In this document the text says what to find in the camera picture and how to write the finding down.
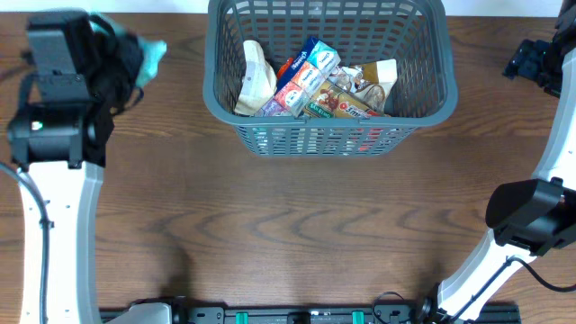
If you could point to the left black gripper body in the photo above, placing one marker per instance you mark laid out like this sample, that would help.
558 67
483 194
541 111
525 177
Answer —
119 58

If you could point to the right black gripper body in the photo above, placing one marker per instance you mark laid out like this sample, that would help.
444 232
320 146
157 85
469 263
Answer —
526 64

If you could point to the teal packet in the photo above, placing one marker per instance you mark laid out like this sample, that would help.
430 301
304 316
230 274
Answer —
153 50

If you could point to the beige snack bag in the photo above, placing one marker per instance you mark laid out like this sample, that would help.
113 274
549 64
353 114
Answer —
259 81

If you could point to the snack bag with barcode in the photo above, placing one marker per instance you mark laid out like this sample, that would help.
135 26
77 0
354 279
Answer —
372 83

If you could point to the Kleenex tissue multipack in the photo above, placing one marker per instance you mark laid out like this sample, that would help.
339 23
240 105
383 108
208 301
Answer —
301 79

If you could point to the red spaghetti package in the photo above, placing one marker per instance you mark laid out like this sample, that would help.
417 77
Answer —
330 101

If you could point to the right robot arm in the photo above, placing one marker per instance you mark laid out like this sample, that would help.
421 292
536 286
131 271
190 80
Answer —
525 219

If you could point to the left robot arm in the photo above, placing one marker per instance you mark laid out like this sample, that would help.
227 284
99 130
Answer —
85 75

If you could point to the grey plastic basket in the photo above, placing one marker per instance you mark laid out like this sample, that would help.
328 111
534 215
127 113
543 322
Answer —
413 33

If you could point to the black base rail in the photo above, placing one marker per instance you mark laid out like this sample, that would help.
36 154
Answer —
383 312

